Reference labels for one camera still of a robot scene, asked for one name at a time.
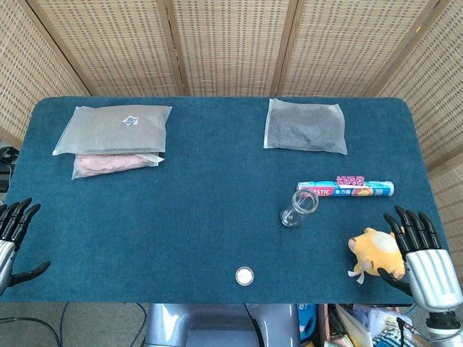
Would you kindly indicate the black equipment beside table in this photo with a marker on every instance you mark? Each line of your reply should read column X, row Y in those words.
column 7, row 168

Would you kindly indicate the white bin with clutter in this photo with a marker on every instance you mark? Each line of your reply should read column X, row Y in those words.
column 365, row 325

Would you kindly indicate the large grey frosted zip bag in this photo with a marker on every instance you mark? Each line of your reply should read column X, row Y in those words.
column 112, row 132

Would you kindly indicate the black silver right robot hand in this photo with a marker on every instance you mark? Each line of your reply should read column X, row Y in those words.
column 432, row 274

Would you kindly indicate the blue carpet table mat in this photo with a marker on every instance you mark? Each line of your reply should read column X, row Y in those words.
column 202, row 217

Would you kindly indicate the pink clothing zip bag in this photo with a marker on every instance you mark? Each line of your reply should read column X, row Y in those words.
column 108, row 164

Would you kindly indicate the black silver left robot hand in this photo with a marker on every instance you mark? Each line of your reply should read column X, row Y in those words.
column 7, row 260

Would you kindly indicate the yellow plush toy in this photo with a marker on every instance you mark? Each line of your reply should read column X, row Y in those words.
column 376, row 249

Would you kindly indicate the small purple patterned packet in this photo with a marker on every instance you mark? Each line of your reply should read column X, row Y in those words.
column 349, row 180

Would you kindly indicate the clear glass jar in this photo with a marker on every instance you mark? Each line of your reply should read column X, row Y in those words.
column 298, row 209

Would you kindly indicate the bamboo folding screen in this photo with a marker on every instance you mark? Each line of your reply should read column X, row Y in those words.
column 231, row 47

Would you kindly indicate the grey robot base torso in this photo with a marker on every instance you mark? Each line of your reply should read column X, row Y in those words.
column 217, row 325

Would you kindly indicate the dark grey frosted zip bag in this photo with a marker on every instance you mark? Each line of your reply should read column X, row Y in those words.
column 305, row 126

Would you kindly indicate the blue box under table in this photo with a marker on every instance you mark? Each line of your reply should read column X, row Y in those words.
column 307, row 321

